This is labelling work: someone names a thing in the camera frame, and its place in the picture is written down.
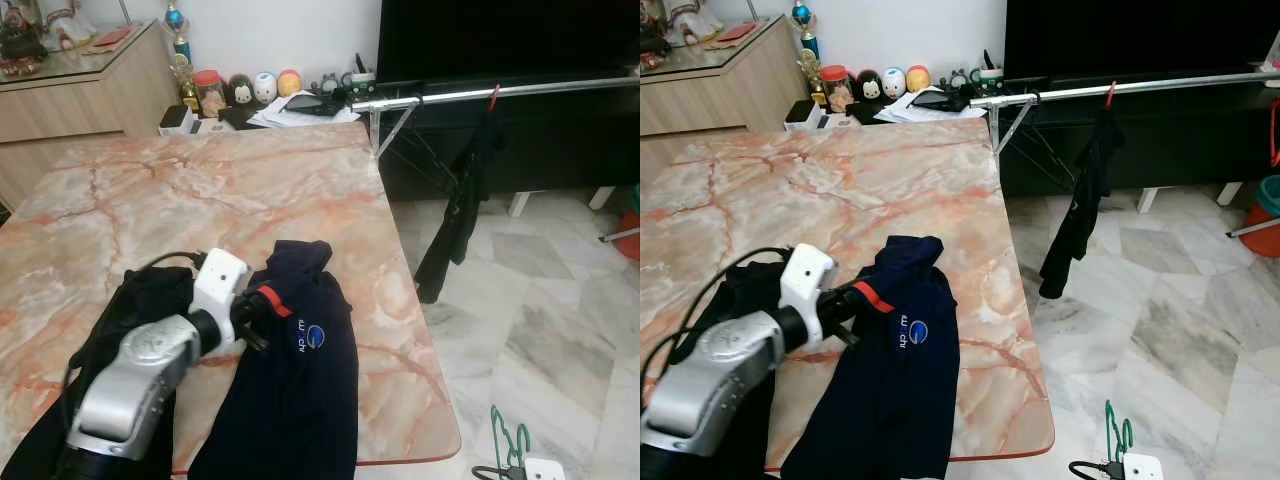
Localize green plastic hanger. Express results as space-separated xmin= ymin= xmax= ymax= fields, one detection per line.
xmin=488 ymin=404 xmax=533 ymax=471
xmin=1102 ymin=400 xmax=1136 ymax=461

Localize red lid jar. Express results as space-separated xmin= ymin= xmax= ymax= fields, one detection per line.
xmin=820 ymin=63 xmax=854 ymax=113
xmin=193 ymin=68 xmax=226 ymax=119

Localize marble top folding table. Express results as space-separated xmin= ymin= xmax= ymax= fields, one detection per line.
xmin=0 ymin=120 xmax=463 ymax=476
xmin=640 ymin=118 xmax=1056 ymax=471

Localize navy shirt with red collar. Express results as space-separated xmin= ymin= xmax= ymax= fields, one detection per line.
xmin=780 ymin=235 xmax=961 ymax=480
xmin=188 ymin=240 xmax=359 ymax=480

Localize plain black shirt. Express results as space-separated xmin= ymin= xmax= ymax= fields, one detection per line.
xmin=413 ymin=105 xmax=506 ymax=304
xmin=1038 ymin=100 xmax=1126 ymax=299

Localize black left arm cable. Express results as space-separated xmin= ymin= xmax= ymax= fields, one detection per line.
xmin=645 ymin=247 xmax=796 ymax=401
xmin=62 ymin=250 xmax=206 ymax=401

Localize light wood cabinet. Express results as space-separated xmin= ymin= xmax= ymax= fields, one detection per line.
xmin=0 ymin=20 xmax=181 ymax=211
xmin=640 ymin=15 xmax=816 ymax=186

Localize black flat television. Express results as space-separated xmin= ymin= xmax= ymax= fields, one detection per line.
xmin=378 ymin=0 xmax=641 ymax=86
xmin=1003 ymin=0 xmax=1280 ymax=79

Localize white and red doll figurine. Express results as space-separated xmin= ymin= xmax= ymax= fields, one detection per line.
xmin=45 ymin=0 xmax=96 ymax=51
xmin=670 ymin=0 xmax=726 ymax=46

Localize gold trophy with blue ball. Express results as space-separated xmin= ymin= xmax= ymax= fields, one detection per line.
xmin=790 ymin=0 xmax=829 ymax=106
xmin=163 ymin=0 xmax=201 ymax=113

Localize dark figurine ornament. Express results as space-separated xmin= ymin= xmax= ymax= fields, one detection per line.
xmin=0 ymin=15 xmax=46 ymax=76
xmin=640 ymin=0 xmax=671 ymax=56

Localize small white box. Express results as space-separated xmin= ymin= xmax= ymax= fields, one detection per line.
xmin=785 ymin=98 xmax=826 ymax=131
xmin=158 ymin=103 xmax=201 ymax=137

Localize red bin with green bag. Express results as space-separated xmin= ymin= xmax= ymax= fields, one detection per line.
xmin=618 ymin=185 xmax=641 ymax=261
xmin=1243 ymin=172 xmax=1280 ymax=259

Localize white papers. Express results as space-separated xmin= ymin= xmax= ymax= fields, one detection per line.
xmin=245 ymin=92 xmax=361 ymax=129
xmin=875 ymin=88 xmax=986 ymax=123

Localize black tablet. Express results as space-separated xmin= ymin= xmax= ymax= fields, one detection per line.
xmin=908 ymin=88 xmax=971 ymax=111
xmin=283 ymin=92 xmax=346 ymax=117

